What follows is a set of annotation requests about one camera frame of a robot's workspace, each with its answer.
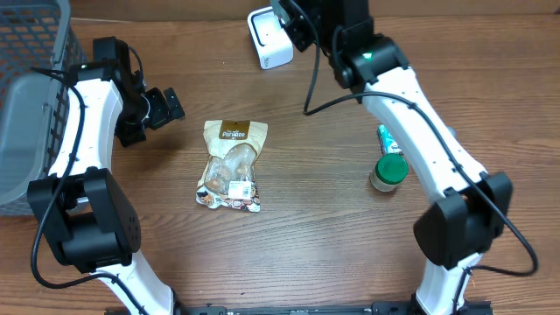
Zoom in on brown snack pouch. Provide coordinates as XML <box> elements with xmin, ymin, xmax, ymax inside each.
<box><xmin>196</xmin><ymin>120</ymin><xmax>269</xmax><ymax>213</ymax></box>

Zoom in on teal tissue pack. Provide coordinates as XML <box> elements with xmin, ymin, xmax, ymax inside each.
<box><xmin>377</xmin><ymin>124</ymin><xmax>403</xmax><ymax>155</ymax></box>

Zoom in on green lid jar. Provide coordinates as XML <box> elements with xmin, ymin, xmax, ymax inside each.
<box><xmin>370</xmin><ymin>153</ymin><xmax>409</xmax><ymax>193</ymax></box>

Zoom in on yellow dish soap bottle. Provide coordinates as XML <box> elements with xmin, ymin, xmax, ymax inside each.
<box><xmin>447</xmin><ymin>126</ymin><xmax>457</xmax><ymax>137</ymax></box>

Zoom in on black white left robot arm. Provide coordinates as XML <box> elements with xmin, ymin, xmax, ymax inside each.
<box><xmin>27</xmin><ymin>37</ymin><xmax>186</xmax><ymax>314</ymax></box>

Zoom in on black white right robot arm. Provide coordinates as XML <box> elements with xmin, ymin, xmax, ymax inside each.
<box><xmin>272</xmin><ymin>0</ymin><xmax>513</xmax><ymax>314</ymax></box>

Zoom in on white barcode scanner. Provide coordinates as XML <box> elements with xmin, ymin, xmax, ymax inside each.
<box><xmin>247</xmin><ymin>6</ymin><xmax>294</xmax><ymax>70</ymax></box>

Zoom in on grey plastic basket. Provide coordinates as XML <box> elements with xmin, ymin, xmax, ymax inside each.
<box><xmin>1</xmin><ymin>0</ymin><xmax>87</xmax><ymax>216</ymax></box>

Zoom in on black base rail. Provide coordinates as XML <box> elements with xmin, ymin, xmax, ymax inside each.
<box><xmin>104</xmin><ymin>299</ymin><xmax>495</xmax><ymax>315</ymax></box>

